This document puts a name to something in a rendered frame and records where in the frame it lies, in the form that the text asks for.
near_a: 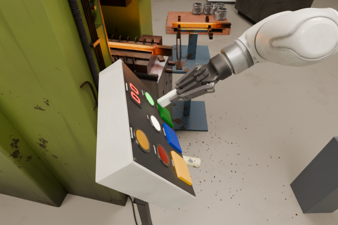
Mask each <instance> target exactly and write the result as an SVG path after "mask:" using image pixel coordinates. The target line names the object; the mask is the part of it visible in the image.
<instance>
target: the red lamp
mask: <svg viewBox="0 0 338 225"><path fill-rule="evenodd" d="M158 151H159V154H160V156H161V158H162V160H163V161H164V162H165V163H166V164H168V156H167V154H166V152H165V150H164V149H163V148H162V147H161V146H159V147H158Z"/></svg>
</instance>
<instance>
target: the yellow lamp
mask: <svg viewBox="0 0 338 225"><path fill-rule="evenodd" d="M136 135H137V139H138V141H139V143H140V144H141V146H142V147H143V148H144V149H148V148H149V143H148V140H147V138H146V136H145V134H144V133H143V132H142V131H141V130H137V131H136Z"/></svg>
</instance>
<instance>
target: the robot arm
mask: <svg viewBox="0 0 338 225"><path fill-rule="evenodd" d="M337 51H338V12H337V11H336V10H334V9H332V8H323V9H316V8H306V9H301V10H297V11H294V12H292V11H285V12H280V13H277V14H274V15H271V16H269V17H267V18H265V19H263V20H262V21H260V22H258V23H257V24H255V25H254V26H252V27H251V28H249V29H248V30H246V31H245V32H244V33H243V34H242V35H241V36H240V37H239V38H238V39H236V40H234V41H233V42H232V43H230V44H228V45H227V46H225V47H224V48H222V49H221V54H217V55H215V56H214V57H212V58H211V59H210V60H209V63H207V64H204V65H199V64H198V63H196V64H195V65H194V66H193V68H192V69H190V70H189V71H188V72H187V73H186V74H185V75H183V76H182V77H181V78H180V79H179V80H178V81H176V82H175V84H176V87H175V88H174V89H173V90H171V91H169V92H168V93H167V94H166V95H164V96H163V97H161V98H160V99H158V100H157V101H158V104H159V105H160V106H161V107H165V106H166V105H168V104H170V103H174V102H175V101H177V100H179V99H180V98H182V99H183V100H184V101H188V100H191V99H193V98H196V97H199V96H201V95H204V94H207V93H214V92H215V89H214V86H215V84H216V83H217V82H218V81H219V80H224V79H226V78H228V77H230V76H231V75H232V73H233V74H235V75H238V74H239V73H241V72H243V71H245V70H246V69H248V68H250V67H252V66H253V65H255V64H257V63H265V62H268V61H270V62H272V63H276V64H279V65H285V66H294V67H302V66H309V65H313V64H316V63H319V62H321V61H323V60H325V59H326V58H329V57H331V56H333V55H334V54H335V53H336V52H337Z"/></svg>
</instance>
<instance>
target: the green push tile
mask: <svg viewBox="0 0 338 225"><path fill-rule="evenodd" d="M157 105H158V108H159V112H160V115H161V118H162V119H163V120H164V121H165V122H167V123H168V124H169V125H170V126H171V127H172V128H173V127H174V125H173V122H172V119H171V116H170V113H169V111H168V110H167V109H166V108H165V107H161V106H160V105H159V104H158V102H157Z"/></svg>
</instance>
